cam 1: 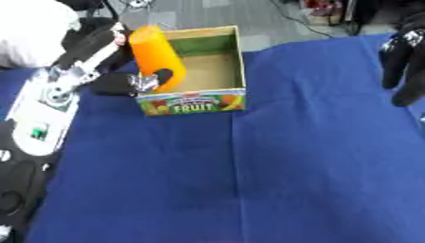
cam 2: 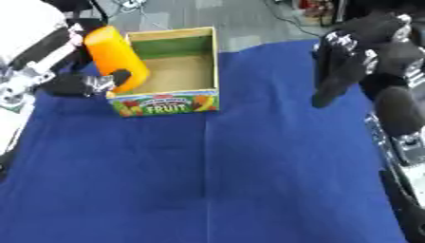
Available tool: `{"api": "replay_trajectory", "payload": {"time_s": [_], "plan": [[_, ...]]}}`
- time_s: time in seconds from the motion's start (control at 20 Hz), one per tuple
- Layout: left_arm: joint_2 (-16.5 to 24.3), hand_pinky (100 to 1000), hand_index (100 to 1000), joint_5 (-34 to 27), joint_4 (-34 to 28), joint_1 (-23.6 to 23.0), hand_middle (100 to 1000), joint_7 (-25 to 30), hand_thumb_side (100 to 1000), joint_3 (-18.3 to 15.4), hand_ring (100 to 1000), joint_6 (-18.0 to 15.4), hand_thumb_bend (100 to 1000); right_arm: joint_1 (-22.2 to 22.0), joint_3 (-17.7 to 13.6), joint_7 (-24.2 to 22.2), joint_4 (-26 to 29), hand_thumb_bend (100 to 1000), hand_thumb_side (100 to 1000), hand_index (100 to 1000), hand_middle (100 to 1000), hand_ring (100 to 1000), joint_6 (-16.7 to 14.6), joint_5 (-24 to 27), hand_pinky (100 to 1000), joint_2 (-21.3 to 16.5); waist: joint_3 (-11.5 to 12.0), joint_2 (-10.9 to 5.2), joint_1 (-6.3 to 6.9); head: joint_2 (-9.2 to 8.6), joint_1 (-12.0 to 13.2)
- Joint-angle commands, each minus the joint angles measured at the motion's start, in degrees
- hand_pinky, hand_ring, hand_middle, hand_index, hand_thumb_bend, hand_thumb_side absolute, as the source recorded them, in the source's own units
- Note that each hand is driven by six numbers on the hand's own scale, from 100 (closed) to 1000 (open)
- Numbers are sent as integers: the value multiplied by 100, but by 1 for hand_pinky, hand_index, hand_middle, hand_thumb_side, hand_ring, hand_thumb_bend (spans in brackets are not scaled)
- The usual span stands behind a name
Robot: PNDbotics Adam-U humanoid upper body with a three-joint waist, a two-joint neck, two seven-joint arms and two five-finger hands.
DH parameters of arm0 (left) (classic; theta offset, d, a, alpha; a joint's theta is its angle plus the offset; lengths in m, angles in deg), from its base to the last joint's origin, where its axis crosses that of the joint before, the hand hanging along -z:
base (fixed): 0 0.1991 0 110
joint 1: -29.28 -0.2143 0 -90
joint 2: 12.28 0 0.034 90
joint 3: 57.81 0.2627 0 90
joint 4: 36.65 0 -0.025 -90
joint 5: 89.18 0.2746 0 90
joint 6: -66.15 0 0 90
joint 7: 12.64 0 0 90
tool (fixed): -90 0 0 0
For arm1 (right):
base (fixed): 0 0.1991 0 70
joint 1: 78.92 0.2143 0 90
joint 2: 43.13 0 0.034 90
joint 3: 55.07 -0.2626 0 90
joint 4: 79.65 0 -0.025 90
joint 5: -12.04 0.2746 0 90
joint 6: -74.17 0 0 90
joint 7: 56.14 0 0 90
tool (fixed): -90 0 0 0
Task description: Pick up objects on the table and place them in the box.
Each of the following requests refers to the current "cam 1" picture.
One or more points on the white soft bundle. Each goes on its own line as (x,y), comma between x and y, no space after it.
(30,31)

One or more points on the cardboard box with green inside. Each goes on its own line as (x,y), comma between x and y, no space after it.
(213,72)

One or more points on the red and white floor clutter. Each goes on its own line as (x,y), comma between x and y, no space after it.
(326,8)

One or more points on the orange cylinder block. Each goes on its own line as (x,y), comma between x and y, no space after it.
(155,53)

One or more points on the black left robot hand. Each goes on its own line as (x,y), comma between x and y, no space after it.
(85,41)

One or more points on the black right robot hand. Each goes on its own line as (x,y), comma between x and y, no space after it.
(401,57)

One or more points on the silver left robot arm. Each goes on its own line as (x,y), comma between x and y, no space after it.
(41,126)

